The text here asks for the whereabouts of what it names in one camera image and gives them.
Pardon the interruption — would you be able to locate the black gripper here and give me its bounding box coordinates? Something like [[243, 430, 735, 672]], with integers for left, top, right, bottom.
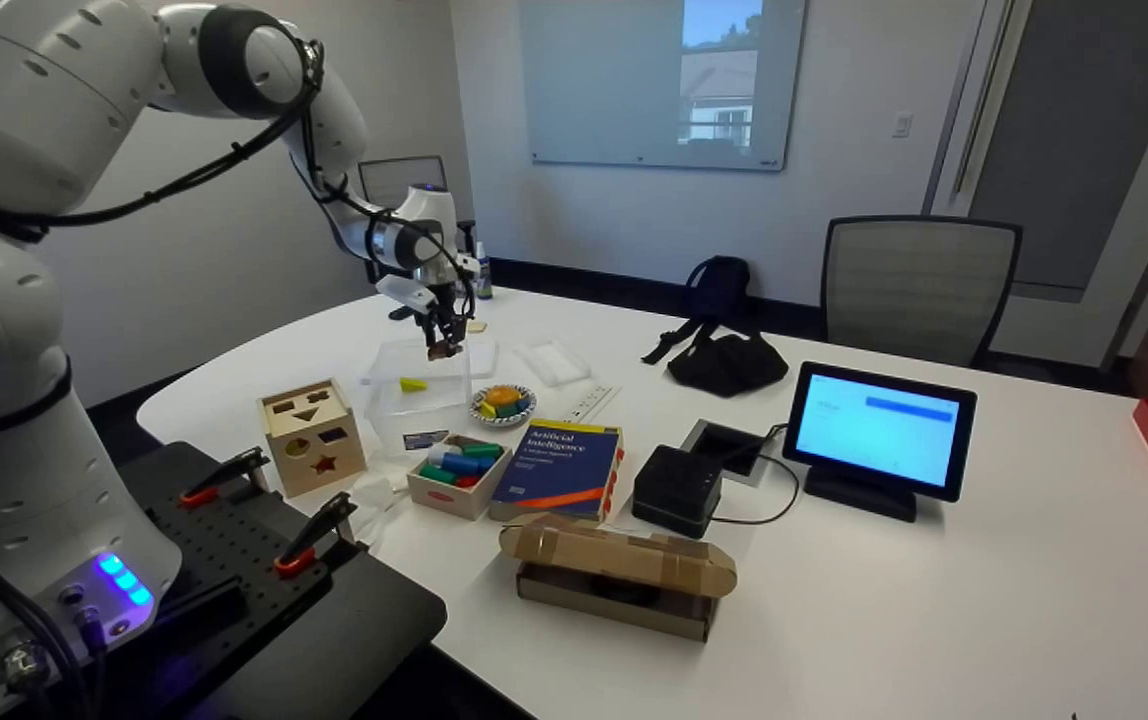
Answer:
[[388, 276, 475, 359]]

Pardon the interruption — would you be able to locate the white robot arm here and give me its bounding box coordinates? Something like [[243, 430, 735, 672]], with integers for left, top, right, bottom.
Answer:
[[0, 0, 472, 667]]

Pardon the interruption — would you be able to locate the black and white bowl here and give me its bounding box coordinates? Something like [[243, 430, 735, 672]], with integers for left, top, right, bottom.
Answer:
[[472, 383, 535, 430]]

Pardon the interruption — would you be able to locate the clear plastic container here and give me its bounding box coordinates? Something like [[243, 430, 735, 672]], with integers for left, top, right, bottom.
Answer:
[[365, 340, 495, 448]]

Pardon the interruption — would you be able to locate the wooden shape sorter box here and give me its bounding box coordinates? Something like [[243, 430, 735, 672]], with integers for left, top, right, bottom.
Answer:
[[258, 379, 369, 498]]

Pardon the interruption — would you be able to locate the blue book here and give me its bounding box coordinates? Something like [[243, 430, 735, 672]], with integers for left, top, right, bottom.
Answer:
[[488, 419, 625, 522]]

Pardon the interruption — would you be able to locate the black orange clamp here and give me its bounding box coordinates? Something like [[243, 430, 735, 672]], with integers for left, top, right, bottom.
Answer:
[[271, 491, 354, 579], [175, 448, 267, 510]]

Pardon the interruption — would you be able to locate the black bag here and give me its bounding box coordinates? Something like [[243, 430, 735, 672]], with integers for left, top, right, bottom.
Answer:
[[642, 256, 788, 395]]

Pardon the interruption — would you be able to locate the small black box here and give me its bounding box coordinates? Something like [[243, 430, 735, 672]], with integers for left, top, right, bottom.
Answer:
[[630, 443, 718, 540]]

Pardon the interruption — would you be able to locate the black square pad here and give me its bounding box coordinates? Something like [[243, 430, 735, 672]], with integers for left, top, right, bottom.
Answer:
[[682, 419, 764, 481]]

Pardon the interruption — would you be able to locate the black mounting plate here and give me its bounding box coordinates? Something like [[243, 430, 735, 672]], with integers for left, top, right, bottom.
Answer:
[[105, 443, 447, 720]]

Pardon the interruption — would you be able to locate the glass whiteboard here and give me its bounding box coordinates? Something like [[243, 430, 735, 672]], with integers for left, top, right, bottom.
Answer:
[[520, 0, 806, 173]]

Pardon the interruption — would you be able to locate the cardboard box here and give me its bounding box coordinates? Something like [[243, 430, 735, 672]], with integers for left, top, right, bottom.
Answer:
[[499, 518, 735, 642]]

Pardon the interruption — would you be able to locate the black tablet on stand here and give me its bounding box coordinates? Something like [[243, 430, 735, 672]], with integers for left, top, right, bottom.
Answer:
[[783, 359, 974, 522]]

